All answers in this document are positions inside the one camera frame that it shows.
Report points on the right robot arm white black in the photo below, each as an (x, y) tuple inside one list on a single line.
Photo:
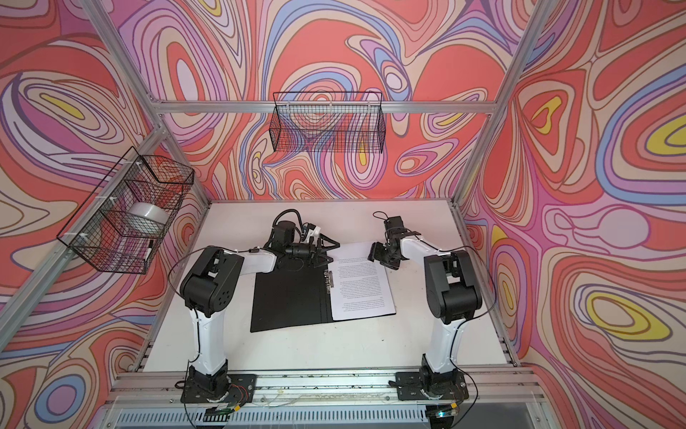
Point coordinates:
[(453, 297)]

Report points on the printed paper sheet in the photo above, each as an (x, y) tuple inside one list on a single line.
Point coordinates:
[(359, 288)]

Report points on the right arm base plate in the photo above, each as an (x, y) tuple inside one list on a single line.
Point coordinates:
[(427, 385)]

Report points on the orange black folder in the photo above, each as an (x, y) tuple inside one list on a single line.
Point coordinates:
[(291, 296)]

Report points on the black wire basket back wall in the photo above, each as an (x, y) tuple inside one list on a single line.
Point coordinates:
[(318, 130)]

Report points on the aluminium frame left post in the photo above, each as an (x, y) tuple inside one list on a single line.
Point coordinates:
[(110, 36)]

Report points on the aluminium frame back bar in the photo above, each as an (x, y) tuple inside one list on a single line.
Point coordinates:
[(259, 107)]

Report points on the aluminium frame post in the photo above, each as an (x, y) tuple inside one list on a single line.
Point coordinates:
[(110, 36), (535, 27)]

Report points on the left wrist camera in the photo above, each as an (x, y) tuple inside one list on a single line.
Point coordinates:
[(287, 232)]

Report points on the aluminium front rail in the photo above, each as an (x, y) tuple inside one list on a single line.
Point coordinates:
[(356, 386)]

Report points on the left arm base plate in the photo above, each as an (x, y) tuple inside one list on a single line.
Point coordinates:
[(232, 388)]

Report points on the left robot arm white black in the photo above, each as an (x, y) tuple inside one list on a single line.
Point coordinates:
[(208, 289)]

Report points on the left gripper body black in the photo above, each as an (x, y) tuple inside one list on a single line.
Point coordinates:
[(302, 253)]

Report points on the white vented panel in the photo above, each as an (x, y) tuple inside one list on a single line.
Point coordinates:
[(295, 417)]

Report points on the black wire basket left wall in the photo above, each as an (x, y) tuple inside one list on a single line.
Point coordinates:
[(143, 195)]

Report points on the aluminium frame right post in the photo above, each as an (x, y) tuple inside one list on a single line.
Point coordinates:
[(535, 27)]

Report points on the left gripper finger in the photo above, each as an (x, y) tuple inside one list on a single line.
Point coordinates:
[(326, 243), (320, 260)]

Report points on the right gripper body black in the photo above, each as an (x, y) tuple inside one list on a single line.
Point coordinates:
[(383, 254)]

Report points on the black wire basket wall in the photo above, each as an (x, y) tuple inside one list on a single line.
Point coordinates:
[(318, 130), (143, 195)]

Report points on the white tape roll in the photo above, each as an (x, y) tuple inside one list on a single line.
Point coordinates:
[(147, 219)]

